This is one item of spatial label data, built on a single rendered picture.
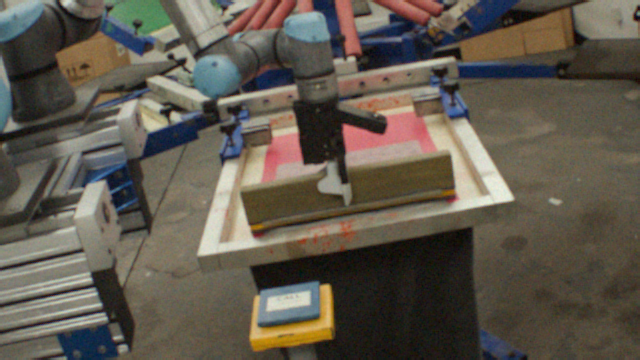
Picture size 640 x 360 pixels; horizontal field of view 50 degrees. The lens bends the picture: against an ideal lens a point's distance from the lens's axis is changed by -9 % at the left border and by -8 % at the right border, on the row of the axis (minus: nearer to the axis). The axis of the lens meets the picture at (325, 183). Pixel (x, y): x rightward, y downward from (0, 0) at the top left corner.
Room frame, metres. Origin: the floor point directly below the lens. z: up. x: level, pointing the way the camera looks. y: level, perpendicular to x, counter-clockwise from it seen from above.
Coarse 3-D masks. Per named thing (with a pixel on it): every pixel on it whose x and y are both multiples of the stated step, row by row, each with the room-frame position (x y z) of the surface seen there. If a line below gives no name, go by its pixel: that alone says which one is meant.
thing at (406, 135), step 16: (352, 128) 1.81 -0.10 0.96; (400, 128) 1.74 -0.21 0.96; (416, 128) 1.72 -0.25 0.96; (352, 144) 1.69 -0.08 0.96; (368, 144) 1.67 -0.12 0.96; (384, 144) 1.65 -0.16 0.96; (400, 144) 1.63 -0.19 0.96; (416, 144) 1.61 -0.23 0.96; (432, 144) 1.59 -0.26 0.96; (352, 160) 1.59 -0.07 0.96; (368, 160) 1.57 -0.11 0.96; (384, 160) 1.55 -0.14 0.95
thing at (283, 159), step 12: (276, 144) 1.81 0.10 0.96; (288, 144) 1.79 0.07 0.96; (276, 156) 1.72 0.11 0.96; (288, 156) 1.70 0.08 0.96; (300, 156) 1.69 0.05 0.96; (264, 168) 1.65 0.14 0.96; (276, 168) 1.64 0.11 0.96; (288, 168) 1.62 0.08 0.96; (300, 168) 1.61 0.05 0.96; (312, 168) 1.59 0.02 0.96; (264, 180) 1.58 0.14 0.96
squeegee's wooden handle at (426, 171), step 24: (360, 168) 1.28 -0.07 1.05; (384, 168) 1.28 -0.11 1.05; (408, 168) 1.27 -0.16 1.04; (432, 168) 1.27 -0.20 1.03; (240, 192) 1.30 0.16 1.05; (264, 192) 1.29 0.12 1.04; (288, 192) 1.29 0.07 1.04; (312, 192) 1.29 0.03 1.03; (360, 192) 1.28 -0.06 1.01; (384, 192) 1.28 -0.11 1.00; (408, 192) 1.27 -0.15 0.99; (264, 216) 1.29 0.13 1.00
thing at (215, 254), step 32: (384, 96) 1.92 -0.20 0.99; (480, 160) 1.36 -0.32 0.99; (224, 192) 1.47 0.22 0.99; (224, 224) 1.31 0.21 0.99; (352, 224) 1.19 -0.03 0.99; (384, 224) 1.17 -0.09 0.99; (416, 224) 1.16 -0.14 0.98; (448, 224) 1.16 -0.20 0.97; (480, 224) 1.16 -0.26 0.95; (224, 256) 1.19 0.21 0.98; (256, 256) 1.18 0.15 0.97; (288, 256) 1.18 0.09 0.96
